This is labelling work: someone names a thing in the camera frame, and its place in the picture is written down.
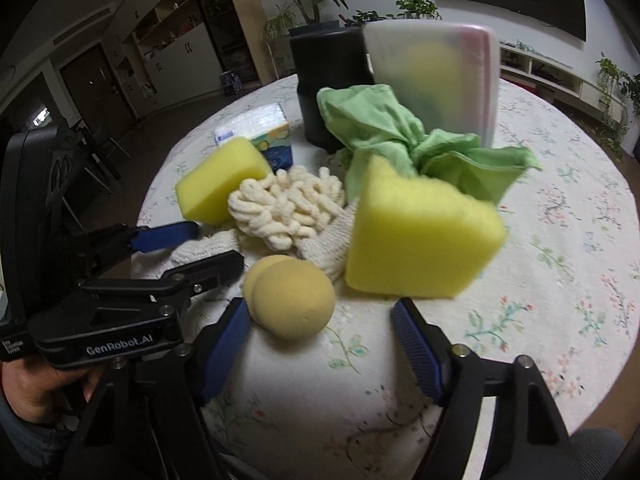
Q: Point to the white tv cabinet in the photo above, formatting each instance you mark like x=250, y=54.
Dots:
x=558, y=82

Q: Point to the cream chenille mitt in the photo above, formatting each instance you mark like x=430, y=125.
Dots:
x=287, y=206

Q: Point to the round tan sponge ball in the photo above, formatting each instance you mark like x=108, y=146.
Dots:
x=291, y=299

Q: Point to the floral white tablecloth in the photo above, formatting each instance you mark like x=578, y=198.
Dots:
x=564, y=290

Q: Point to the translucent white plastic box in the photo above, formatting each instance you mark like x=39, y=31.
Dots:
x=447, y=74

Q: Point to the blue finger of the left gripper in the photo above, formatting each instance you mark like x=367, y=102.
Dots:
x=163, y=237
x=195, y=278

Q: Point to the person's left hand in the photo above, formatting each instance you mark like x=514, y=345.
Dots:
x=29, y=386

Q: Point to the green cloth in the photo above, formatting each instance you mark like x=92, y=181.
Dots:
x=369, y=120

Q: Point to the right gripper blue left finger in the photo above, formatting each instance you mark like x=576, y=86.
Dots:
x=217, y=347

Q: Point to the cream knitted cloth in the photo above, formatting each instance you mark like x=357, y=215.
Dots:
x=328, y=250

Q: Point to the large yellow sponge block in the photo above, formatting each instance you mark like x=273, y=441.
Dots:
x=418, y=237

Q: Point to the white storage cabinet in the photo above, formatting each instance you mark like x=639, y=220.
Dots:
x=161, y=53

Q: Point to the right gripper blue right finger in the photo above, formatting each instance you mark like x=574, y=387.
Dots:
x=426, y=348

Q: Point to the trailing green vine plant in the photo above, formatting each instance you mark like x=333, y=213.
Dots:
x=405, y=10

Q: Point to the yellow rectangular sponge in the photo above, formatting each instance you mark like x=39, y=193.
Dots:
x=203, y=193

